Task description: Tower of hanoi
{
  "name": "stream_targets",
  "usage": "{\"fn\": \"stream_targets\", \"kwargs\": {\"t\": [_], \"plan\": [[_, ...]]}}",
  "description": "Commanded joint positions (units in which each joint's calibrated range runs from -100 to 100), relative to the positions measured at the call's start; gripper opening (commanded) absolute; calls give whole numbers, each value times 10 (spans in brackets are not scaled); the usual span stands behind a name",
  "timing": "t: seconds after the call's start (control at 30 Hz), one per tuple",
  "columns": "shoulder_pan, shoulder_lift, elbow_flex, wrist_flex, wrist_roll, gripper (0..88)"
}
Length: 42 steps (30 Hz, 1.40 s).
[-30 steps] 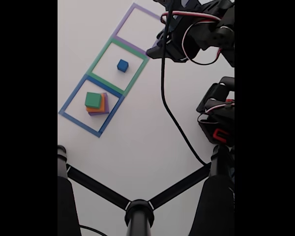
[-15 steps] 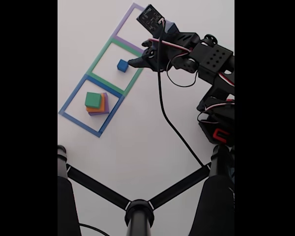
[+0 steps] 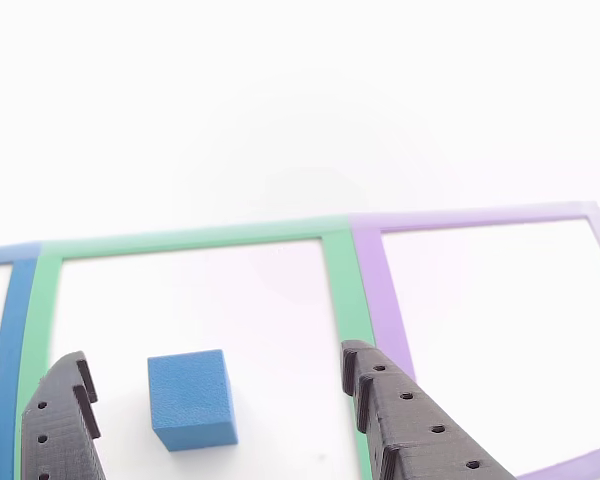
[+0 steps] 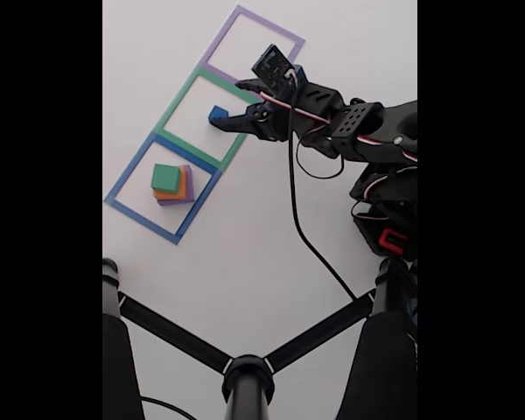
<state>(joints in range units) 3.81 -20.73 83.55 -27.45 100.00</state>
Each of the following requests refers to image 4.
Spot small blue cube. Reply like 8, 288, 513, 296
207, 105, 229, 128

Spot large purple block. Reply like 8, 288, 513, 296
156, 164, 196, 207

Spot orange block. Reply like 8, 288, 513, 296
151, 164, 189, 202

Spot green block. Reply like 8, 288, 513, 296
150, 164, 183, 193

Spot black tripod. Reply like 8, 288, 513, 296
102, 257, 418, 420

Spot white red gripper servo wire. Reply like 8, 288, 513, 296
257, 89, 418, 163

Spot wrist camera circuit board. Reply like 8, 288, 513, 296
250, 43, 299, 100

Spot purple tape square frame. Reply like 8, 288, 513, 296
199, 3, 306, 101

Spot green tape square frame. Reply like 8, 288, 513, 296
153, 65, 263, 172

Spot thick black camera cable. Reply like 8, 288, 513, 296
287, 72, 360, 303

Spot white red base servo wire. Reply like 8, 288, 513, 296
351, 165, 418, 222

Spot blue tape square frame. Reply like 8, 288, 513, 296
103, 133, 223, 246

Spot thin black cable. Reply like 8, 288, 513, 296
140, 397, 193, 420

